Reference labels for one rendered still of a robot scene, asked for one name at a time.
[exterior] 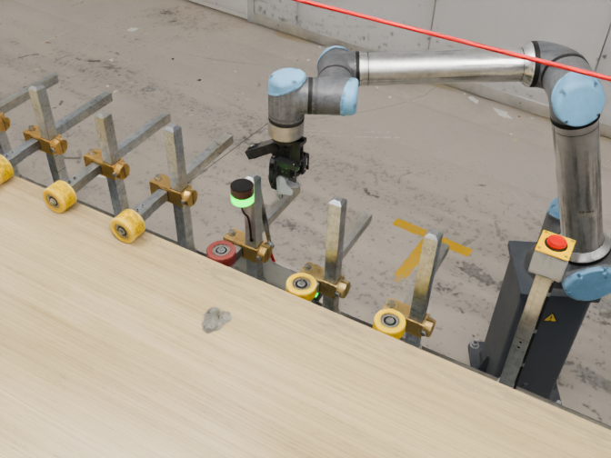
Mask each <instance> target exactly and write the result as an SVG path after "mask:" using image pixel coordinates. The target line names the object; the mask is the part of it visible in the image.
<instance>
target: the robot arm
mask: <svg viewBox="0 0 611 458"><path fill-rule="evenodd" d="M501 49H505V50H508V51H512V52H516V53H519V54H523V55H530V56H533V57H537V58H541V59H545V60H547V61H551V62H555V63H559V64H562V65H569V66H573V67H576V68H580V69H584V70H587V71H591V72H593V70H592V69H591V67H590V65H589V64H588V62H587V60H586V59H585V58H584V57H583V56H582V55H581V54H579V53H578V52H577V51H576V50H574V49H572V48H570V47H567V46H564V45H560V44H556V43H551V42H546V41H527V42H526V43H525V44H524V45H523V46H522V47H506V48H501ZM495 82H521V83H522V84H523V85H524V86H525V87H537V88H542V89H544V90H545V92H546V95H547V98H548V103H549V113H550V121H551V124H552V131H553V142H554V152H555V163H556V183H557V194H558V197H556V198H555V199H553V200H552V202H551V204H550V205H549V207H548V208H547V212H546V217H545V220H544V222H543V225H542V228H541V231H540V234H539V236H538V239H537V242H536V244H535V245H534V246H533V247H532V248H531V249H530V250H529V251H528V252H527V254H526V257H525V261H524V267H525V269H526V272H527V273H528V274H529V275H530V276H531V277H532V278H533V279H535V277H536V275H535V274H533V273H530V272H528V268H529V265H530V263H531V260H532V257H533V254H534V251H535V249H536V245H537V243H538V241H539V238H540V236H541V234H542V233H543V231H544V230H546V231H548V232H551V233H554V234H559V235H562V236H564V237H567V238H570V239H573V240H576V244H575V246H574V249H573V252H572V253H571V256H570V258H569V261H568V264H567V266H566V269H565V272H564V275H563V277H562V280H561V282H560V283H558V282H555V284H554V287H553V288H556V289H565V291H566V294H567V295H568V296H569V297H571V298H573V299H575V300H578V301H579V300H581V301H592V300H595V299H599V298H602V297H603V296H605V295H608V294H610V293H611V240H610V238H609V236H608V235H607V233H605V232H604V231H603V213H602V184H601V155H600V126H599V118H600V114H601V113H602V111H603V109H604V106H605V102H606V96H605V91H604V87H603V86H602V84H601V82H600V81H599V79H598V78H595V77H592V76H588V75H581V74H578V73H575V72H571V71H567V70H564V69H560V68H556V67H553V66H549V65H542V64H539V63H535V62H531V61H527V60H524V59H520V58H517V57H513V56H510V55H503V54H499V53H496V52H492V51H488V50H485V49H481V48H476V49H445V50H414V51H383V52H361V51H351V52H350V51H349V50H347V49H346V48H344V47H343V46H340V45H334V46H330V47H328V48H327V49H326V50H324V51H323V52H322V54H321V55H320V56H319V59H318V63H317V77H309V76H306V74H305V73H304V72H303V71H302V70H300V69H297V68H296V69H295V68H292V67H288V68H282V69H279V70H277V71H275V72H273V73H272V74H271V75H270V76H269V79H268V87H267V92H268V134H269V136H270V137H271V138H272V139H270V140H267V141H264V142H261V143H258V144H251V145H250V146H249V147H248V149H247V150H246V151H245V154H246V156H247V158H248V160H250V159H255V158H257V157H259V156H263V155H266V154H272V156H271V158H270V162H269V170H268V171H269V175H268V180H269V183H270V185H271V188H272V189H273V191H274V192H275V194H276V196H277V197H279V198H280V199H282V198H283V196H284V194H287V195H292V194H293V190H292V189H291V188H299V186H300V184H299V183H298V182H297V180H296V177H297V176H299V175H300V174H304V173H305V172H306V169H307V170H308V169H309V153H306V152H304V144H305V143H306V137H303V134H304V119H305V115H342V116H346V115H354V114H355V113H356V105H357V96H358V87H360V86H363V85H427V84H462V83H495ZM306 158H307V165H306Z"/></svg>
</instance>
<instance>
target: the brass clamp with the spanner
mask: <svg viewBox="0 0 611 458"><path fill-rule="evenodd" d="M232 229H234V230H235V235H234V236H230V235H229V234H228V233H229V232H228V233H227V234H226V235H225V236H224V237H223V239H224V241H228V242H230V243H232V244H235V245H238V246H240V247H242V256H241V257H243V258H245V259H247V260H250V261H252V262H254V263H257V264H258V263H259V261H260V262H263V263H266V262H267V261H268V260H269V258H270V256H271V254H272V247H271V246H269V245H267V244H266V241H265V240H263V242H262V243H261V244H260V245H258V246H257V248H254V247H252V246H249V245H247V244H245V232H242V231H240V230H237V229H235V228H232Z"/></svg>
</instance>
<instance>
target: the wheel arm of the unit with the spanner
mask: <svg viewBox="0 0 611 458"><path fill-rule="evenodd" d="M291 189H292V190H293V194H292V195H287V194H284V196H283V198H282V199H280V198H279V197H277V198H276V200H275V201H274V202H273V203H272V204H271V205H270V206H269V207H268V208H267V209H266V210H265V212H266V217H267V222H268V226H269V225H270V224H271V223H272V222H273V221H274V220H275V219H276V218H277V217H278V216H279V215H280V214H281V213H282V212H283V211H284V210H285V209H286V208H287V207H288V206H289V205H290V203H291V202H292V201H293V200H294V199H295V198H296V197H297V196H298V195H299V194H300V186H299V188H291ZM234 246H235V249H236V260H235V262H236V261H237V260H238V259H239V258H240V257H241V256H242V247H240V246H238V245H235V244H234Z"/></svg>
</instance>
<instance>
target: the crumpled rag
mask: <svg viewBox="0 0 611 458"><path fill-rule="evenodd" d="M203 316H204V318H205V320H204V321H203V322H202V323H201V325H202V327H203V329H202V331H203V330H204V331H205V332H206V333H207V334H209V333H212V332H213V331H214V332H215V331H216V330H217V331H218V330H221V328H222V325H223V324H226V323H229V322H230V321H231V320H233V317H232V316H231V312H228V311H227V312H225V311H223V312H221V311H220V308H219V307H211V308H210V309H208V310H206V312H205V314H204V315H203Z"/></svg>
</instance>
